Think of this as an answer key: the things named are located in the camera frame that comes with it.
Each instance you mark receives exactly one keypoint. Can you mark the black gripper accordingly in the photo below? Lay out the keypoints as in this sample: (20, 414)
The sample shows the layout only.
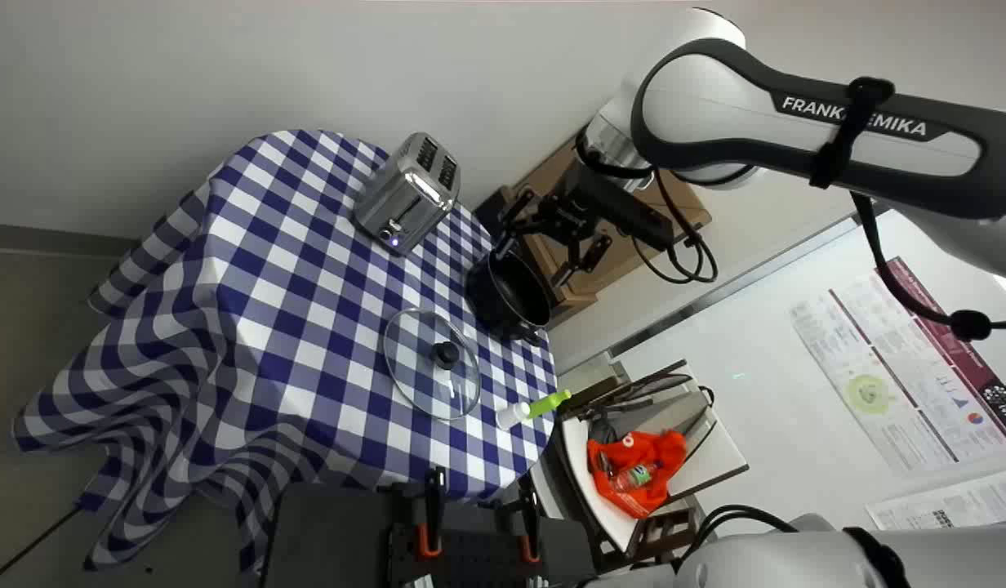
(566, 221)

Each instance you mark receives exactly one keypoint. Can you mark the glass pot lid black knob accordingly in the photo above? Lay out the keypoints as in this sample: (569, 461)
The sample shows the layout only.
(433, 365)

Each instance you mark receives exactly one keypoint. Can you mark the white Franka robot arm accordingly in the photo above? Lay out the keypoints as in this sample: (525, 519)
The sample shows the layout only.
(732, 114)

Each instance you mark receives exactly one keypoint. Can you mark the black cooking pot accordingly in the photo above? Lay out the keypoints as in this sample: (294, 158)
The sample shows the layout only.
(508, 284)

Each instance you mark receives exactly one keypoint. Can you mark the large cardboard box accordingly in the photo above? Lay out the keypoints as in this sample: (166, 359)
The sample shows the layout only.
(685, 201)

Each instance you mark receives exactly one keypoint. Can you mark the silver toaster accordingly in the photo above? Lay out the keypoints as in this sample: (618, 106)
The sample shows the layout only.
(407, 196)

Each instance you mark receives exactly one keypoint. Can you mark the orange plastic bag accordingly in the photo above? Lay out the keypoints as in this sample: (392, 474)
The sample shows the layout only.
(636, 469)

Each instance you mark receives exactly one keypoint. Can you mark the white board panel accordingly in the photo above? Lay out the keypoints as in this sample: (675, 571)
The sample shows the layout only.
(766, 370)

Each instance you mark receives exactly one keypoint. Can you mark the blue white checkered tablecloth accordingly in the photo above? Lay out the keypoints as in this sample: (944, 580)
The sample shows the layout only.
(264, 328)

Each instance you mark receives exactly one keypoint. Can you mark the white paper poster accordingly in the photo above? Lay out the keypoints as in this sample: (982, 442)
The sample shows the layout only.
(867, 376)

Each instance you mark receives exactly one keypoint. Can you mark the black perforated breadboard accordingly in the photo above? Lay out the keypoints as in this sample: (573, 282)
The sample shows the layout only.
(327, 540)

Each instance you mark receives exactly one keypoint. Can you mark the maroon poster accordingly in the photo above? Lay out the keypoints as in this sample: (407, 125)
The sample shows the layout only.
(965, 359)

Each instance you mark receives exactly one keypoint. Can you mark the white paper sheet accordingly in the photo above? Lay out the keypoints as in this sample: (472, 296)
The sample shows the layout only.
(950, 501)

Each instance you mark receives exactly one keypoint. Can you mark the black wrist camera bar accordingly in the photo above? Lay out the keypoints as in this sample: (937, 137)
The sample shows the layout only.
(629, 206)

